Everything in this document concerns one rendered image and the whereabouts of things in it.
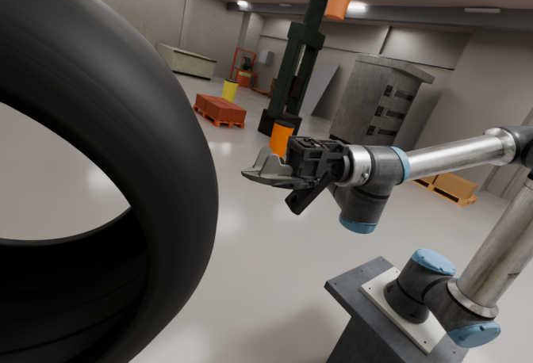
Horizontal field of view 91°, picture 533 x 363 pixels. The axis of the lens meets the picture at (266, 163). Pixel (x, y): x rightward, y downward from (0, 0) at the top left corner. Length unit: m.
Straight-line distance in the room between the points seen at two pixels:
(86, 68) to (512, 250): 1.07
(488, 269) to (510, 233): 0.14
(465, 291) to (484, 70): 7.55
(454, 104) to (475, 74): 0.78
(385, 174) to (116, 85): 0.51
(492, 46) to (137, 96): 8.47
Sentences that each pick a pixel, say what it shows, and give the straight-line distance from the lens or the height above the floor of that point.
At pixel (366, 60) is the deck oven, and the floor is 2.14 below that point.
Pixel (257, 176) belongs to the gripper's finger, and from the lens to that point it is 0.47.
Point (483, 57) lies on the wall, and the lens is 8.54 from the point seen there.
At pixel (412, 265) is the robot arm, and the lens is 1.30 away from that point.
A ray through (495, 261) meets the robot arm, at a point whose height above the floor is 1.06.
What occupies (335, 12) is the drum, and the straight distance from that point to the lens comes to 4.87.
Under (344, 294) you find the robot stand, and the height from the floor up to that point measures 0.60.
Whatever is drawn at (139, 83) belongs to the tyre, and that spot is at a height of 1.37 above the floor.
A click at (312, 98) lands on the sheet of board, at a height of 0.64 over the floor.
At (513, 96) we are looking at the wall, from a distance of 8.22.
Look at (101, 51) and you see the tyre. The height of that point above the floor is 1.39.
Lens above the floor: 1.41
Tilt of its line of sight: 20 degrees down
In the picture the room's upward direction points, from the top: 17 degrees clockwise
